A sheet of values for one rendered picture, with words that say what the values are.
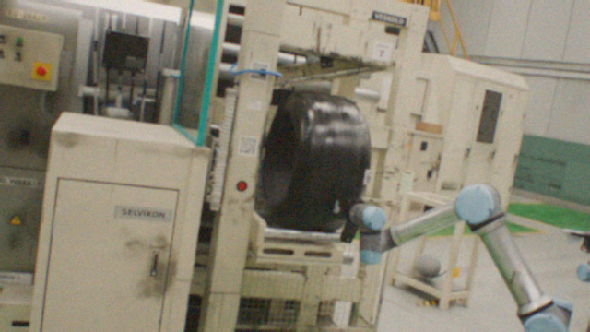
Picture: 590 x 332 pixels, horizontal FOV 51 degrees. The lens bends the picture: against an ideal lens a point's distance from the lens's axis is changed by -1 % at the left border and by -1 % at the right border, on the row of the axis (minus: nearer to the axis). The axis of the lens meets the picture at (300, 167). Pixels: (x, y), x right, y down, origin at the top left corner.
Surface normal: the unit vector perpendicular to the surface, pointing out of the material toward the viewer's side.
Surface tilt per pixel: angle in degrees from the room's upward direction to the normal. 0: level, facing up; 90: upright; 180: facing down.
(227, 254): 90
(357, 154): 74
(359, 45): 90
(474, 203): 84
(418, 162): 90
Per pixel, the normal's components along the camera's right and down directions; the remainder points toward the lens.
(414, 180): 0.63, 0.19
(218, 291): 0.31, 0.16
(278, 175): 0.35, -0.24
